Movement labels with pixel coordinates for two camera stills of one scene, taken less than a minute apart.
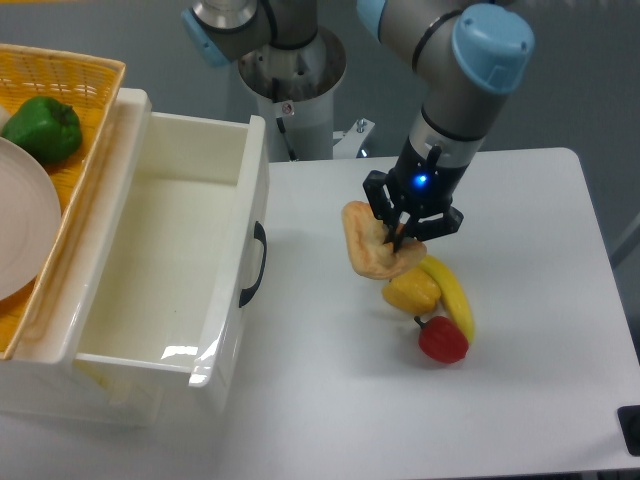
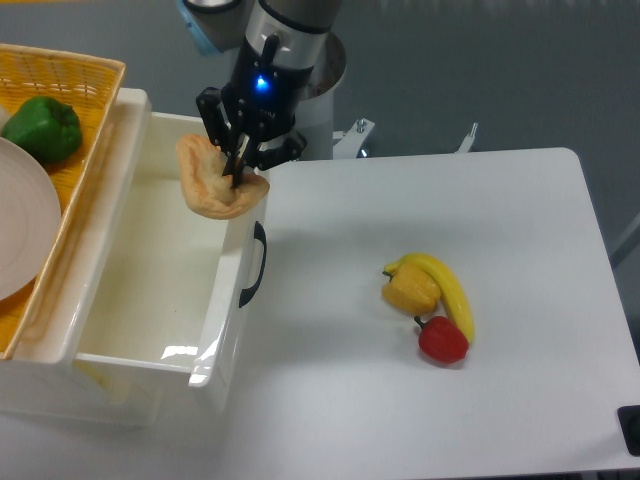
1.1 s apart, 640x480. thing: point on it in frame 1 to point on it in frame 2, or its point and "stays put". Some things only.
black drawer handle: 260,235 stays put
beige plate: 30,217 stays put
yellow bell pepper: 413,290 stays put
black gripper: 415,197 to 255,115
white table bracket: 350,140 stays put
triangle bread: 369,254 to 210,193
